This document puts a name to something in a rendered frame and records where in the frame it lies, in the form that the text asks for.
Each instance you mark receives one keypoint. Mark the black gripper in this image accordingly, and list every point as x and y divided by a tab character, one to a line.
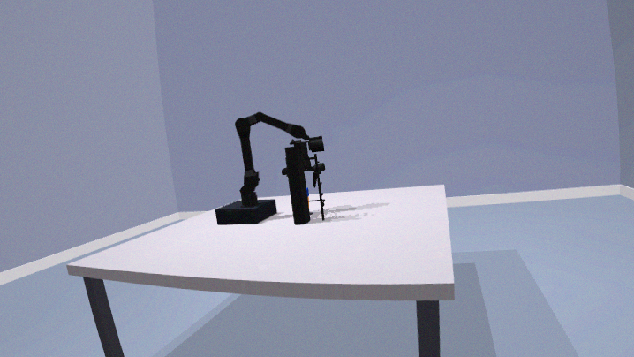
306	164

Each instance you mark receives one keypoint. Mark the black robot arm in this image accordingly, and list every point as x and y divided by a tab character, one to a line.
251	179

